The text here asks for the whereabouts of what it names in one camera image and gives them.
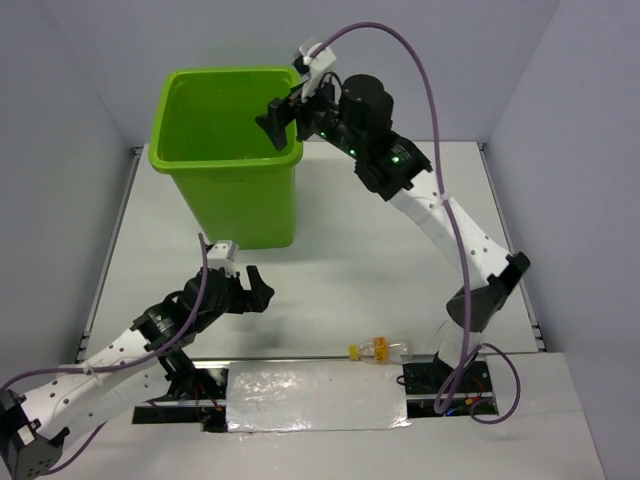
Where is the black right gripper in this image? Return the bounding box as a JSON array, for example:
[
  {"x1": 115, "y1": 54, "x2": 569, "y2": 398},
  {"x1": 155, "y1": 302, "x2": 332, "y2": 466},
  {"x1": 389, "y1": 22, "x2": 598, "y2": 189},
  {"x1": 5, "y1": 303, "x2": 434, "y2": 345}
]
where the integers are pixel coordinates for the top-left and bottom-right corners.
[{"x1": 255, "y1": 69, "x2": 364, "y2": 157}]

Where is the clear bottle yellow cap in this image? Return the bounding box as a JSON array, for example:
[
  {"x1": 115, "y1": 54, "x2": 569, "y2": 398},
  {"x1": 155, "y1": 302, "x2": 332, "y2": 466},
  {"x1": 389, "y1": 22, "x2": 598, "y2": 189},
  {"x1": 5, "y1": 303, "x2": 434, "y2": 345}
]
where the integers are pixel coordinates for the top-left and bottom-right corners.
[{"x1": 348, "y1": 336, "x2": 412, "y2": 365}]

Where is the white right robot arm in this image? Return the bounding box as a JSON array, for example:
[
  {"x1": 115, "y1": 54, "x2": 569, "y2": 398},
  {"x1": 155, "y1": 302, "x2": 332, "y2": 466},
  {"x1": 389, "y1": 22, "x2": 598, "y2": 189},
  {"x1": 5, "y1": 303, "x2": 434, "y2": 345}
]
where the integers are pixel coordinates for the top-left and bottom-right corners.
[{"x1": 256, "y1": 74, "x2": 530, "y2": 391}]

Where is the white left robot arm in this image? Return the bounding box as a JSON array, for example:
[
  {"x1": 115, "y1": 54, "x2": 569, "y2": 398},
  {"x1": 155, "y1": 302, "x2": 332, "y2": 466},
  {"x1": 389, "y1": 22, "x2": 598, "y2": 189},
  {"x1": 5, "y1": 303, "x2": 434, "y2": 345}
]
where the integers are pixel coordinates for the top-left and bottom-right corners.
[{"x1": 1, "y1": 265, "x2": 274, "y2": 479}]

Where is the green plastic bin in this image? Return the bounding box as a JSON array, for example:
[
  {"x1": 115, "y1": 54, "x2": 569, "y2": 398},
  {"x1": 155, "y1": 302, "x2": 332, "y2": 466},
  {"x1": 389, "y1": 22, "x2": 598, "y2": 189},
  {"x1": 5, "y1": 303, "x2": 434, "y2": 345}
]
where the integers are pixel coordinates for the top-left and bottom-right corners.
[{"x1": 148, "y1": 66, "x2": 303, "y2": 250}]

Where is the silver foil sheet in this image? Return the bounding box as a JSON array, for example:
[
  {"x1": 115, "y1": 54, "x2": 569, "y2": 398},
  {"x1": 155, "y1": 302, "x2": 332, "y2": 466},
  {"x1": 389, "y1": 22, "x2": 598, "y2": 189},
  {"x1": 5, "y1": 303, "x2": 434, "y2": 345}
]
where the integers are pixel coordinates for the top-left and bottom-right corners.
[{"x1": 226, "y1": 360, "x2": 410, "y2": 433}]

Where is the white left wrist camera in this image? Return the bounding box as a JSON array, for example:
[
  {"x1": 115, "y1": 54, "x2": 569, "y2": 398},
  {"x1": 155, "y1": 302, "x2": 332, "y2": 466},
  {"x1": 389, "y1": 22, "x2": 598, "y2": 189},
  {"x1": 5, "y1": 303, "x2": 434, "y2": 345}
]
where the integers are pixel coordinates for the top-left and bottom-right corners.
[{"x1": 207, "y1": 240, "x2": 239, "y2": 278}]

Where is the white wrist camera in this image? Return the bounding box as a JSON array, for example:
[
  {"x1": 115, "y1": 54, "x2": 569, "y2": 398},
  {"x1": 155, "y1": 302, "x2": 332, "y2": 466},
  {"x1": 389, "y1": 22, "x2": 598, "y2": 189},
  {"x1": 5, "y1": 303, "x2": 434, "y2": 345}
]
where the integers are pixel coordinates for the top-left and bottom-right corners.
[
  {"x1": 293, "y1": 39, "x2": 336, "y2": 102},
  {"x1": 207, "y1": 240, "x2": 239, "y2": 278}
]

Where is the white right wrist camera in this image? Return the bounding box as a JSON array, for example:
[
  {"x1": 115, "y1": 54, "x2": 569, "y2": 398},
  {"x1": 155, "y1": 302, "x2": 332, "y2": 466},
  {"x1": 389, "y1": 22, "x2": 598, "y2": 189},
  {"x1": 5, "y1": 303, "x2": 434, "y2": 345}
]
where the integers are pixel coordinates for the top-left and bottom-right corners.
[{"x1": 293, "y1": 39, "x2": 336, "y2": 102}]

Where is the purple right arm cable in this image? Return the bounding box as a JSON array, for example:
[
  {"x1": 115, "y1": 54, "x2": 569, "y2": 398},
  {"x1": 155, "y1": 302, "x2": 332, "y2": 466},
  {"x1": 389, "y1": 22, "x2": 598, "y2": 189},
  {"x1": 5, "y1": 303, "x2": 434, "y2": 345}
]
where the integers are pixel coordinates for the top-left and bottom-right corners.
[{"x1": 312, "y1": 22, "x2": 522, "y2": 424}]

